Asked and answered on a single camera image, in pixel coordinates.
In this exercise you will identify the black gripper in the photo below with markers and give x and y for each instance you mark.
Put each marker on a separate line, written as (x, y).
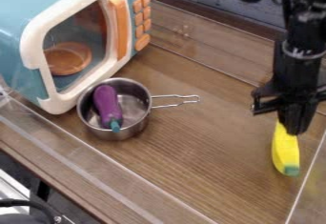
(290, 93)

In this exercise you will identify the yellow toy banana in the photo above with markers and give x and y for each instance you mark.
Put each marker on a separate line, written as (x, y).
(285, 151)

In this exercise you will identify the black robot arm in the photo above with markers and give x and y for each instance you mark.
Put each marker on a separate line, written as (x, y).
(305, 25)

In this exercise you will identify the silver metal pot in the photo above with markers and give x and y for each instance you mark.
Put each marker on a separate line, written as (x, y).
(137, 103)

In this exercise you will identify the purple toy eggplant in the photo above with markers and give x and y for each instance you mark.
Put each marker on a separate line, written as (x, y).
(107, 105)

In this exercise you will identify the blue white toy microwave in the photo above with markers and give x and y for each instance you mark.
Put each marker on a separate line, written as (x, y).
(113, 26)

